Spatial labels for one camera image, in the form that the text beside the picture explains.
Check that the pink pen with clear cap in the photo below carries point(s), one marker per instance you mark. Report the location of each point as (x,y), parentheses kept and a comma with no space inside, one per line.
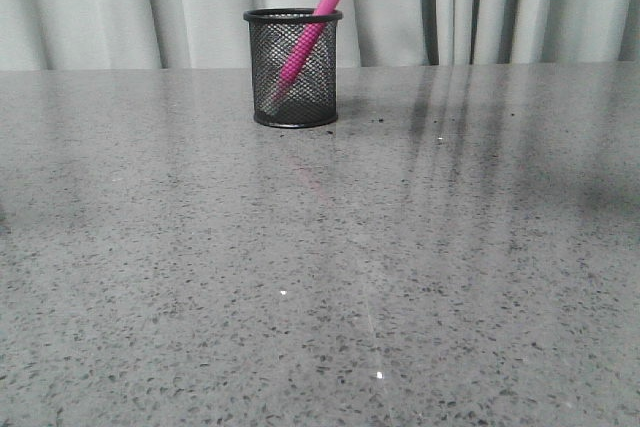
(302,49)

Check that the black mesh pen cup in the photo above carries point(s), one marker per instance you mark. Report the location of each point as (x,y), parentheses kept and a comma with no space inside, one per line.
(311,101)

